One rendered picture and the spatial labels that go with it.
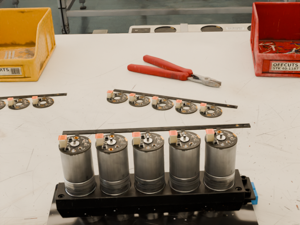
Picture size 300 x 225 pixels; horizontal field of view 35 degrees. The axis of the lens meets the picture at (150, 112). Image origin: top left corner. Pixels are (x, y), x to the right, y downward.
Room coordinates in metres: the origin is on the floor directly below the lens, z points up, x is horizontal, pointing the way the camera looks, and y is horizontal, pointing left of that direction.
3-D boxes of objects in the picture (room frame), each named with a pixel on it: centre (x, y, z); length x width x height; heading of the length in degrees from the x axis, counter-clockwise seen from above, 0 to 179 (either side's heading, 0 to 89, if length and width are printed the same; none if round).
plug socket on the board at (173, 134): (0.30, -0.02, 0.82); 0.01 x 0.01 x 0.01; 0
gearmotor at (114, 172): (0.30, 0.03, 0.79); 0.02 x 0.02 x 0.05
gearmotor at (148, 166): (0.30, 0.00, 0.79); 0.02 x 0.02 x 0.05
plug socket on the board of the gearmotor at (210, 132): (0.30, -0.05, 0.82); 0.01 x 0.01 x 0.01; 0
